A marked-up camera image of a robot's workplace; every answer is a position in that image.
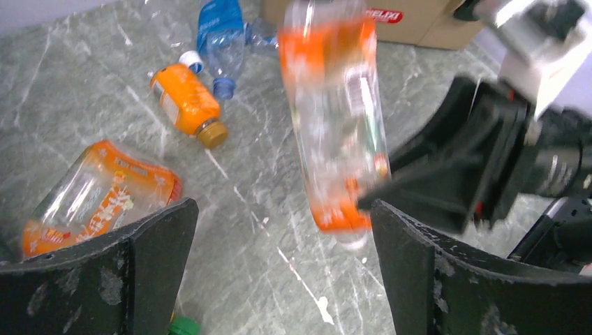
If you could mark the clear orange crushed bottle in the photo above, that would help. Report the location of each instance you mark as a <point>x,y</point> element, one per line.
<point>110,185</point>

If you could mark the blue label water bottle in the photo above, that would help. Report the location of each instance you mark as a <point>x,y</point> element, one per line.
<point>224,38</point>

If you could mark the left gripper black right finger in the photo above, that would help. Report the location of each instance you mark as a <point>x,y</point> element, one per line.
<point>438,285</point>

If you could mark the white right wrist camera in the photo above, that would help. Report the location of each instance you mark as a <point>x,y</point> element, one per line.
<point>546,42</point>

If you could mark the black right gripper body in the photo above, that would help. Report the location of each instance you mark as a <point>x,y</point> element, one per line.
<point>552,160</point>

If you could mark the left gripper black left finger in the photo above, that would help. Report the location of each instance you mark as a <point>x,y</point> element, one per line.
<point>122,282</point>

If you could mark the small orange juice bottle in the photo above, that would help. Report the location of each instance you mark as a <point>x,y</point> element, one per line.
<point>189,105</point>

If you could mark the clear orange-label bottle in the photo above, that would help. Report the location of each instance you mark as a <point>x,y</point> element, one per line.
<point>327,52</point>

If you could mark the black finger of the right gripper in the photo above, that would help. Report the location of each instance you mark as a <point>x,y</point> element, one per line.
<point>460,166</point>

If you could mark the green plastic bottle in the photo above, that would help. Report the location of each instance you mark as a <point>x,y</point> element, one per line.
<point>181,325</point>

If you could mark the tan plastic toolbox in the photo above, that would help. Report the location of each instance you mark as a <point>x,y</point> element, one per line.
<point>420,23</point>

